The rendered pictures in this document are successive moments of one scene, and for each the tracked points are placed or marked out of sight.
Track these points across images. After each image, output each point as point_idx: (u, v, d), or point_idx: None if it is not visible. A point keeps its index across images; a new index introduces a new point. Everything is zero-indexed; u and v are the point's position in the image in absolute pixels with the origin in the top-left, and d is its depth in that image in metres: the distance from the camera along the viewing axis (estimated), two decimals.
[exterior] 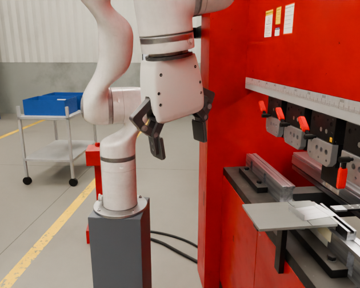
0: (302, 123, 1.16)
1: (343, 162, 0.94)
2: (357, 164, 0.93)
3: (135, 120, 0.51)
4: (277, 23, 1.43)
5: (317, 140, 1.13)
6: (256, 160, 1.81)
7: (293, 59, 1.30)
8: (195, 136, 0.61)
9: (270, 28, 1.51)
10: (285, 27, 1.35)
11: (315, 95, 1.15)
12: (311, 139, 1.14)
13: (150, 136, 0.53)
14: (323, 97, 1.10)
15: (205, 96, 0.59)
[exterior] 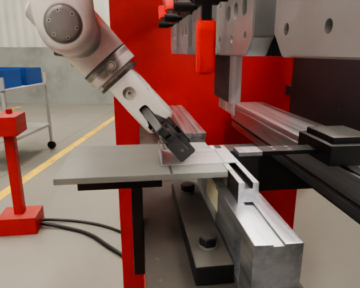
0: None
1: (203, 2, 0.38)
2: (232, 1, 0.37)
3: None
4: None
5: (198, 12, 0.58)
6: (174, 110, 1.25)
7: None
8: (189, 148, 0.56)
9: None
10: None
11: None
12: (186, 10, 0.58)
13: None
14: None
15: (157, 126, 0.51)
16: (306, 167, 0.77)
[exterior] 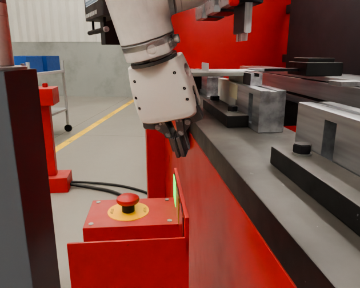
0: None
1: None
2: None
3: (146, 127, 0.58)
4: None
5: None
6: None
7: None
8: None
9: None
10: None
11: None
12: None
13: (164, 134, 0.57)
14: None
15: None
16: (294, 91, 1.12)
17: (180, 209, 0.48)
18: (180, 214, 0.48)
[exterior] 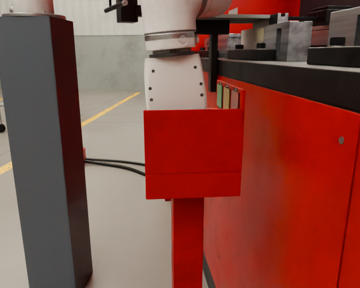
0: None
1: None
2: None
3: None
4: None
5: None
6: None
7: None
8: None
9: None
10: None
11: None
12: None
13: None
14: None
15: None
16: (311, 44, 1.20)
17: (235, 91, 0.56)
18: (234, 96, 0.56)
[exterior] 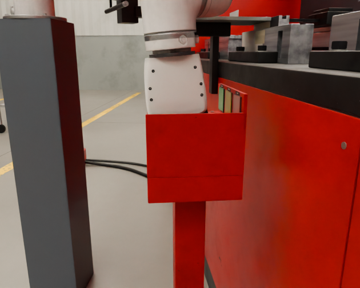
0: None
1: None
2: None
3: None
4: None
5: None
6: None
7: None
8: None
9: None
10: None
11: None
12: None
13: None
14: None
15: (199, 111, 0.57)
16: (312, 46, 1.20)
17: (236, 95, 0.56)
18: (235, 100, 0.56)
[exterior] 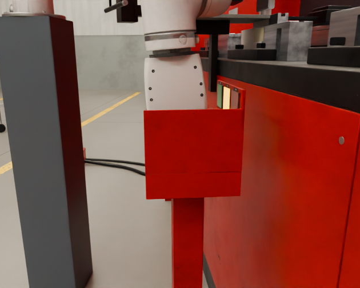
0: None
1: None
2: None
3: None
4: None
5: None
6: None
7: None
8: None
9: None
10: None
11: None
12: None
13: None
14: None
15: None
16: (311, 44, 1.20)
17: (235, 91, 0.56)
18: (234, 96, 0.56)
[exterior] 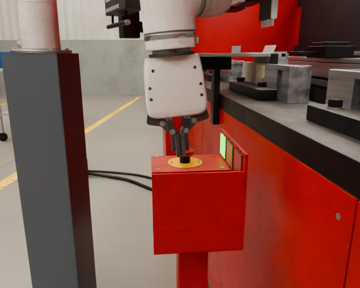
0: None
1: None
2: None
3: (149, 123, 0.56)
4: None
5: None
6: None
7: None
8: (180, 148, 0.60)
9: None
10: None
11: None
12: None
13: (168, 132, 0.57)
14: None
15: (199, 111, 0.57)
16: (311, 74, 1.23)
17: (238, 151, 0.59)
18: (237, 156, 0.59)
